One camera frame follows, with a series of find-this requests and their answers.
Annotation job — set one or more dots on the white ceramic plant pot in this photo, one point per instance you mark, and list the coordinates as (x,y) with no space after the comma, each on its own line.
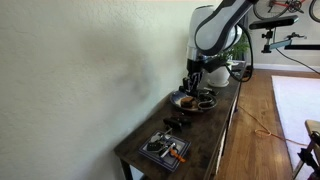
(220,76)

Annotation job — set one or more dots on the folding stand with tan top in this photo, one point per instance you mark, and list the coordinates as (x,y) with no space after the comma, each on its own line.
(311,146)

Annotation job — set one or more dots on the black horizontal bar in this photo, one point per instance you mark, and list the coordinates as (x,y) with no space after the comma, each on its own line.
(303,47)

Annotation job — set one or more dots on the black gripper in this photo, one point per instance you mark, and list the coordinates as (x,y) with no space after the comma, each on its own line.
(195,66)

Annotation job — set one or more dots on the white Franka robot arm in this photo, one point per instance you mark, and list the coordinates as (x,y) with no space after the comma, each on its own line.
(216,26)

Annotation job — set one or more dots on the white rug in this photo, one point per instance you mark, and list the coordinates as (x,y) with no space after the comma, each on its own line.
(295,106)

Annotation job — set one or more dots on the black gadget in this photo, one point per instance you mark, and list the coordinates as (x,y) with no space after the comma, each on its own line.
(238,68)

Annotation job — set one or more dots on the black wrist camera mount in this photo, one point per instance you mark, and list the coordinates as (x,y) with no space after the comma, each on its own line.
(215,64)

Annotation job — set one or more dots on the small black device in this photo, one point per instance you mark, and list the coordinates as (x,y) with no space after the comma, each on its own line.
(210,91)

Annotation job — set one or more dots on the bunch of metal keys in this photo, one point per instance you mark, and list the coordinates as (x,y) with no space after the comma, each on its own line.
(164,136)

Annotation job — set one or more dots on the dark wooden console table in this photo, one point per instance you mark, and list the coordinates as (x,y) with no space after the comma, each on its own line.
(206,133)

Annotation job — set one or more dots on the red frame bicycle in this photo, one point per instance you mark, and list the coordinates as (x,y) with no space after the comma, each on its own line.
(266,8)

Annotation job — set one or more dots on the dark sunglasses with metal rim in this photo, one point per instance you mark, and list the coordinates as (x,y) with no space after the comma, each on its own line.
(206,100)

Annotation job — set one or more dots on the camera mount arm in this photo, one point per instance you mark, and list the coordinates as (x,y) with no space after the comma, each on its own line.
(267,41)

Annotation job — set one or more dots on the black flashlight with clip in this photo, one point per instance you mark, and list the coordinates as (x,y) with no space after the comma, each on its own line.
(183,119)

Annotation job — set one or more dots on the small slim black flashlight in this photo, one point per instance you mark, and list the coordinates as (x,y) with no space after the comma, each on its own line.
(171,124)

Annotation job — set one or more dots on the black car key fob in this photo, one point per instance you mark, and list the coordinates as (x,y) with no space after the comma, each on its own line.
(153,146)

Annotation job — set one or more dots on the square blue white tray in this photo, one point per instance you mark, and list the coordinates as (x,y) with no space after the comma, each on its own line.
(173,163)

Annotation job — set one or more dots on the black stereo camera bar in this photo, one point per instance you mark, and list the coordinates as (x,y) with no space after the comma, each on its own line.
(273,23)

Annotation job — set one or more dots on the white pot saucer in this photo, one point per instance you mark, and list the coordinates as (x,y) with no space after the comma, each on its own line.
(218,85)

